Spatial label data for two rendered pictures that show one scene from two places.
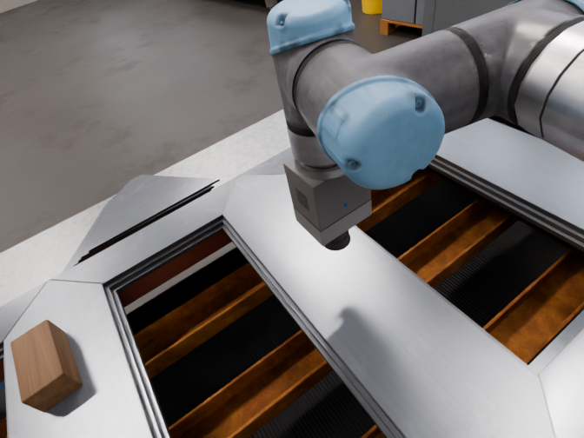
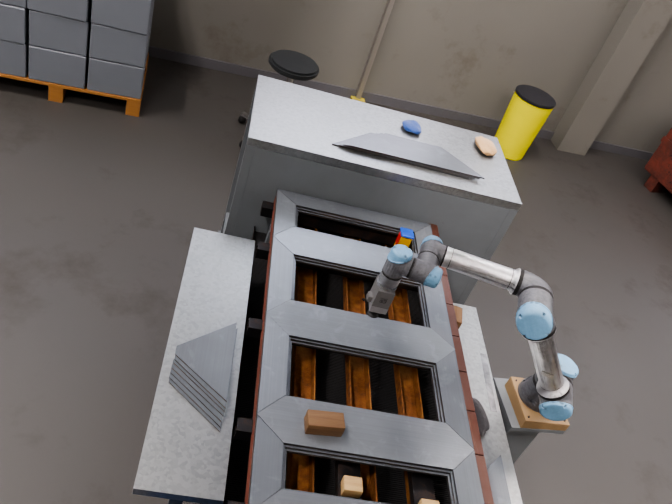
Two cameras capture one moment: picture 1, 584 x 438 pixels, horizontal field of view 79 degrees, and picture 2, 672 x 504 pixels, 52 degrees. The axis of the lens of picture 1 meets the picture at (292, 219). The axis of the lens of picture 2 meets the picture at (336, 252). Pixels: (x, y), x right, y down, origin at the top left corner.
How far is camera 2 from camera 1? 2.22 m
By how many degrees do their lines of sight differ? 57
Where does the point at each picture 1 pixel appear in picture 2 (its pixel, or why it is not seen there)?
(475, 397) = (425, 341)
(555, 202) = not seen: hidden behind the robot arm
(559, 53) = (449, 255)
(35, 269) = (191, 440)
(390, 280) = (378, 323)
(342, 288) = (369, 335)
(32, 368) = (332, 420)
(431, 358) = (409, 339)
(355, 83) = (433, 270)
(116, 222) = (216, 379)
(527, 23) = (439, 248)
